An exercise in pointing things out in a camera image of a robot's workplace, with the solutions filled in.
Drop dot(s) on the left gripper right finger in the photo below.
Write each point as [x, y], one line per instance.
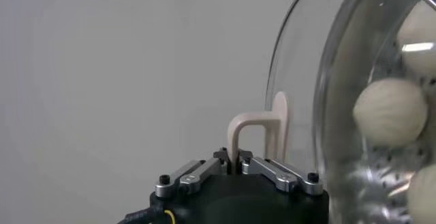
[279, 174]

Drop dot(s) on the white steamed baozi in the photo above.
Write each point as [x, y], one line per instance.
[390, 111]
[420, 31]

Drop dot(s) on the stainless steel steamer basket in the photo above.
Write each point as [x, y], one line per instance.
[344, 75]

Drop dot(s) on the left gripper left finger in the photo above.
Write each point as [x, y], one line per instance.
[190, 179]

